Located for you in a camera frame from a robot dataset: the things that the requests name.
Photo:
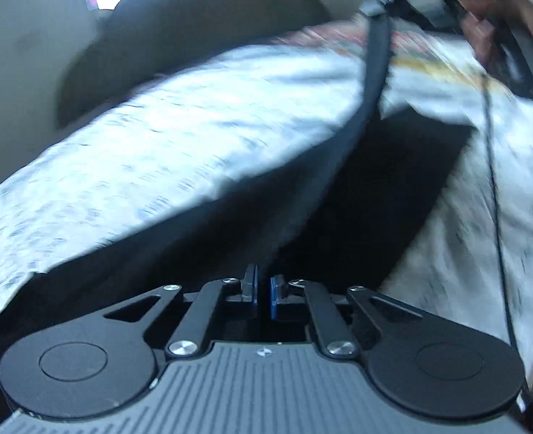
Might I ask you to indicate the dark padded headboard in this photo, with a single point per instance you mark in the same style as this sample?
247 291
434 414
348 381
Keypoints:
203 22

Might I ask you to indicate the person's right hand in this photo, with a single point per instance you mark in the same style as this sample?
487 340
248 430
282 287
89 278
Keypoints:
477 27

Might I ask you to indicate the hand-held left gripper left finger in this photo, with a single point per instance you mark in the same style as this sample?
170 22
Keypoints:
249 290

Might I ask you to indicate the white printed bedsheet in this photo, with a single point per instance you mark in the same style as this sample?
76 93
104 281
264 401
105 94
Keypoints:
167 144

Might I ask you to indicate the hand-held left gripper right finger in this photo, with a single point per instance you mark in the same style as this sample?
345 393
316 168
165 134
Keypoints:
274 299

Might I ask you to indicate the patterned colourful cloth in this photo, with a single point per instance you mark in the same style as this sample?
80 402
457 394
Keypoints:
338 38

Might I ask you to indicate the black pants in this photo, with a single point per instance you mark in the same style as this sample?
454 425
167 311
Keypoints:
361 199

